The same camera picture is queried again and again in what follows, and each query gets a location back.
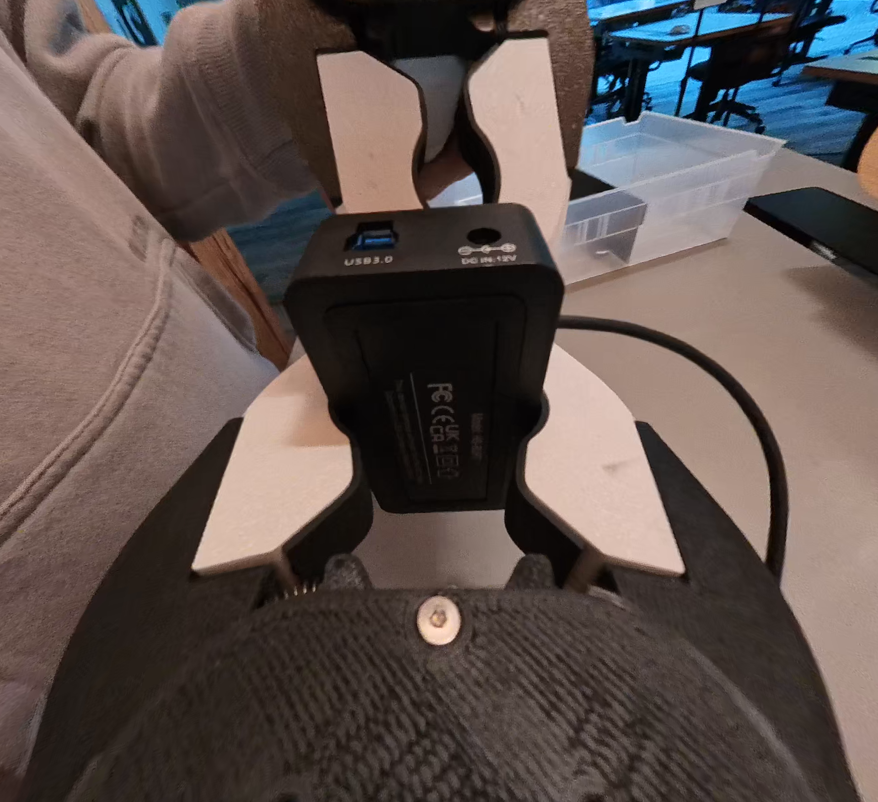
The black usb hub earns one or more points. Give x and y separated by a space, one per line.
425 349

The wooden top table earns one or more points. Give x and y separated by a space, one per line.
638 6
844 68
706 27

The small clear plastic bin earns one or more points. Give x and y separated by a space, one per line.
603 233

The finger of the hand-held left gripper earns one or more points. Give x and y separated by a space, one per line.
528 123
363 130

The black office chair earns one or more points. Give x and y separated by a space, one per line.
727 89
816 6

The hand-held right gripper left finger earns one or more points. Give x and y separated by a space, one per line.
274 473

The large clear plastic bin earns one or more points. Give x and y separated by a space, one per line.
686 164

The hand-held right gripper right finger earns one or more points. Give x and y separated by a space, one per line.
597 473

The person's left hand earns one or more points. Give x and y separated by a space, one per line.
449 172

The black flat device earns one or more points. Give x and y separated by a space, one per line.
816 219

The person's grey hoodie torso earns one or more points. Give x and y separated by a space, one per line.
89 370

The person's left forearm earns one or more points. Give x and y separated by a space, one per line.
206 116

